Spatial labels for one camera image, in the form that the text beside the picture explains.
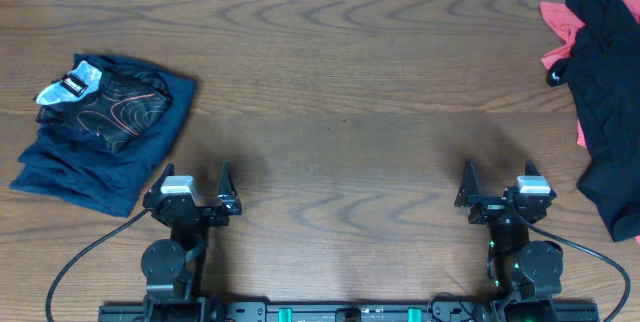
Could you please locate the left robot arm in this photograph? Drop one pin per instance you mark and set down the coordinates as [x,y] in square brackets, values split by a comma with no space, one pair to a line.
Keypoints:
[174,267]

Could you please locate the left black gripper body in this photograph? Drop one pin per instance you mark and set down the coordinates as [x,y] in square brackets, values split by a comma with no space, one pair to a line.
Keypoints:
[201,211]

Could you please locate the black t-shirt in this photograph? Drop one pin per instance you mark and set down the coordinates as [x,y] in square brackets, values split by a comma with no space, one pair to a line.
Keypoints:
[613,186]

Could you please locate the coral red shirt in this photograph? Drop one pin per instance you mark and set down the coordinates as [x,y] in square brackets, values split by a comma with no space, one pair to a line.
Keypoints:
[562,24]

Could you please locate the folded black patterned shirt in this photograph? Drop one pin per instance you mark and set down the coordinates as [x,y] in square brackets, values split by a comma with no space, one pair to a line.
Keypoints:
[116,103]

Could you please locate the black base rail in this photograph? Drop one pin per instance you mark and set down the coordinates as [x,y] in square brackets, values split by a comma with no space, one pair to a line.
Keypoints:
[434,311]

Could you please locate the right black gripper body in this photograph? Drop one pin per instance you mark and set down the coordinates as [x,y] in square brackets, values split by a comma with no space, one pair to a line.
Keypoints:
[488,210]

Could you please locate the folded navy blue shirt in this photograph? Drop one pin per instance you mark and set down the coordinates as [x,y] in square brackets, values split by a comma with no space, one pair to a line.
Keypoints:
[79,168]

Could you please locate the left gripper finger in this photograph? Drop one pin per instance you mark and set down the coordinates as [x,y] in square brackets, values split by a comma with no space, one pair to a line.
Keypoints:
[168,171]
[226,187]

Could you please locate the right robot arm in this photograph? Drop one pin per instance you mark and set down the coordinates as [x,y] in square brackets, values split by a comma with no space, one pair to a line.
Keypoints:
[526,273]

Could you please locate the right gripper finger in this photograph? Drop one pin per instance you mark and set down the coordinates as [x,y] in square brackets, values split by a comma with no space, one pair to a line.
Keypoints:
[530,169]
[469,183]

